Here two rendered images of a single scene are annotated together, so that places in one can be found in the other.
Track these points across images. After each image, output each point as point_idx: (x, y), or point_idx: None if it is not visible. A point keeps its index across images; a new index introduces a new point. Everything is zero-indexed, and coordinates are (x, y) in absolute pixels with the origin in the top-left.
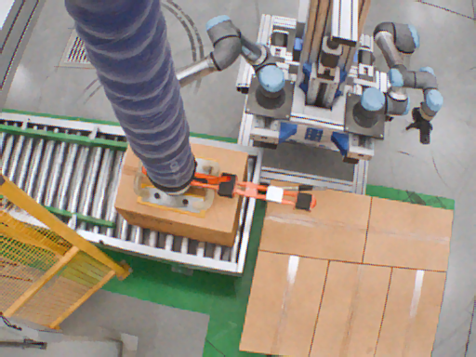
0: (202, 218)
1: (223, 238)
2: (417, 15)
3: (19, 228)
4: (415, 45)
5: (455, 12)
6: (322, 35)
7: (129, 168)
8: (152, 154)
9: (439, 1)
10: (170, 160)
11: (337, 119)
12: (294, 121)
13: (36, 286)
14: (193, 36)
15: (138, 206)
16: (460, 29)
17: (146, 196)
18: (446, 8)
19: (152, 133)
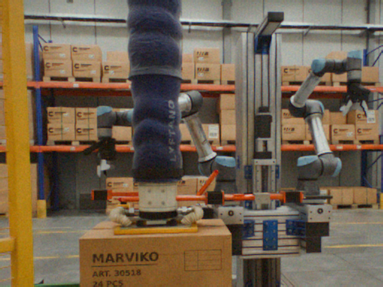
0: (194, 229)
1: (221, 279)
2: (312, 276)
3: None
4: (320, 106)
5: (341, 270)
6: (253, 119)
7: (101, 228)
8: (158, 49)
9: (324, 268)
10: (172, 75)
11: (286, 210)
12: (250, 214)
13: None
14: None
15: (116, 235)
16: (352, 275)
17: (126, 221)
18: (333, 270)
19: (164, 7)
